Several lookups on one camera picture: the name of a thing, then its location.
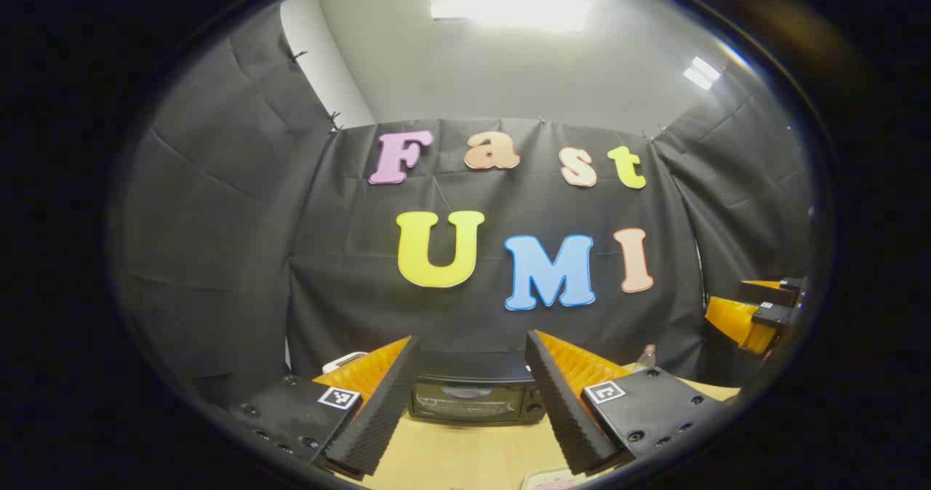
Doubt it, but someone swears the white toaster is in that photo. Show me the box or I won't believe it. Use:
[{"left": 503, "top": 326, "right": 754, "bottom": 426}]
[{"left": 322, "top": 352, "right": 368, "bottom": 374}]

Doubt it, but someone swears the pale plate with pink food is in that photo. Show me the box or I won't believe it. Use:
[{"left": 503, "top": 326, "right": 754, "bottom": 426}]
[{"left": 520, "top": 467, "right": 604, "bottom": 490}]

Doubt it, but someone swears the black electric oven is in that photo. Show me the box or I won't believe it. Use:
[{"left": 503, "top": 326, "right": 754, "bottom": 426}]
[{"left": 407, "top": 350, "right": 548, "bottom": 427}]

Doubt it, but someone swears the large ceiling light panel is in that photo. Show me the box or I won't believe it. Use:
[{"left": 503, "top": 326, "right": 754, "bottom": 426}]
[{"left": 428, "top": 0, "right": 590, "bottom": 33}]

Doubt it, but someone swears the black backdrop cloth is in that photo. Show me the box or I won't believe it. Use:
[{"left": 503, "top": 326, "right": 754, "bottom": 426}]
[{"left": 113, "top": 3, "right": 815, "bottom": 403}]

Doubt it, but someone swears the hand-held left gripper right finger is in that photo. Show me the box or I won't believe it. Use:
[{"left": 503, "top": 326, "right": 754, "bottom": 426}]
[{"left": 525, "top": 329, "right": 728, "bottom": 476}]

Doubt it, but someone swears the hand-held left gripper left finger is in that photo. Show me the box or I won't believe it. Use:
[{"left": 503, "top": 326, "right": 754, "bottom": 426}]
[{"left": 218, "top": 335, "right": 421, "bottom": 480}]

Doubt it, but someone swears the small ceiling light panel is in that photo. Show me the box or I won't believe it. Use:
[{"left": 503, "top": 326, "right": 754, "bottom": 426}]
[{"left": 682, "top": 55, "right": 722, "bottom": 91}]

